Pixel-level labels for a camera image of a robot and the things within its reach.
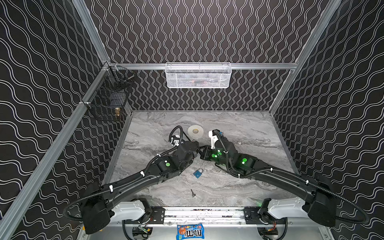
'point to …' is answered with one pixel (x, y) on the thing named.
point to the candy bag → (194, 231)
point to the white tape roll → (195, 131)
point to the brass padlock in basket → (117, 111)
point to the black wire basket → (109, 99)
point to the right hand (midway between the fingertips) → (196, 149)
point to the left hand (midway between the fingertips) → (205, 144)
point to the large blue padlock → (197, 173)
